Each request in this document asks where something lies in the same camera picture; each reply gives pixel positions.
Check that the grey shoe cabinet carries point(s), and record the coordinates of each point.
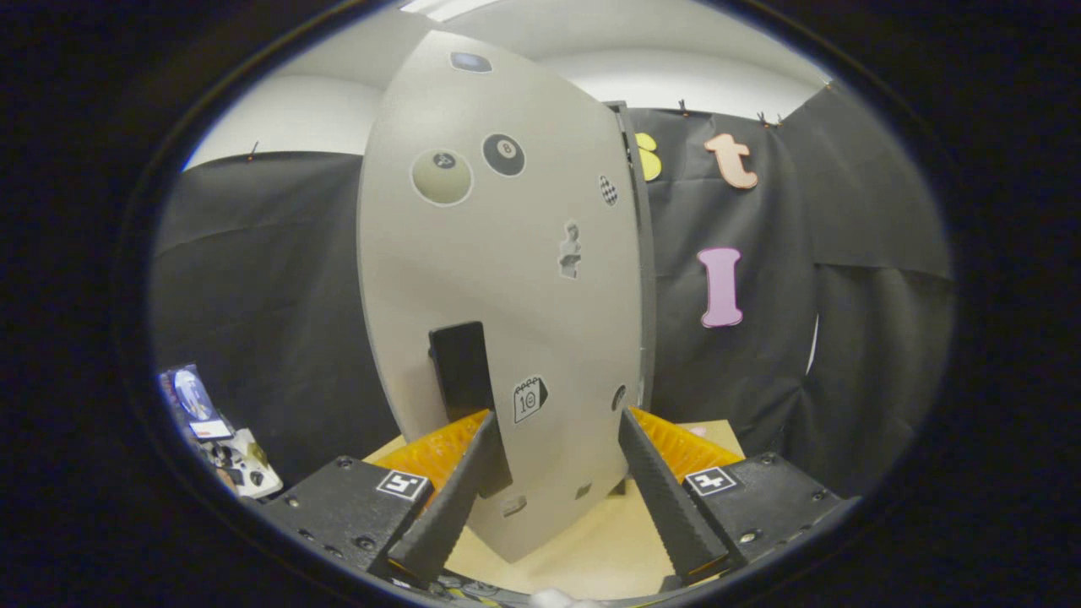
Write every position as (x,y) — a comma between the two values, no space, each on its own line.
(649,270)

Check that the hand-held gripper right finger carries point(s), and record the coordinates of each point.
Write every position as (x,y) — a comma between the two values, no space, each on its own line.
(671,507)

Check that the long ceiling light panel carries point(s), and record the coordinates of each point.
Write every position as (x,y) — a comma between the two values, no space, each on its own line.
(448,7)

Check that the black backdrop cloth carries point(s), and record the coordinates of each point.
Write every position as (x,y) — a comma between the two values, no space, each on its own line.
(844,380)

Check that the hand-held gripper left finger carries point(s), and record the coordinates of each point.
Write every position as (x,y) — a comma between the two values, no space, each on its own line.
(456,507)

